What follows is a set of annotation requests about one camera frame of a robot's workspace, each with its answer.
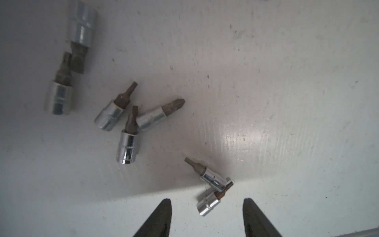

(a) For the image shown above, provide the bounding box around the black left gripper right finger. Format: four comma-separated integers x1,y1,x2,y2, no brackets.
242,198,282,237

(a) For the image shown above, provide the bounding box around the silver socket bit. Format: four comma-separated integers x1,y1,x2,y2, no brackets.
185,158,227,192
196,180,234,217
68,1,98,74
94,82,138,131
116,106,139,165
44,52,73,115
136,99,186,131

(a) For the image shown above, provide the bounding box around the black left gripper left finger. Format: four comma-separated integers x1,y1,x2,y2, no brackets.
133,198,172,237

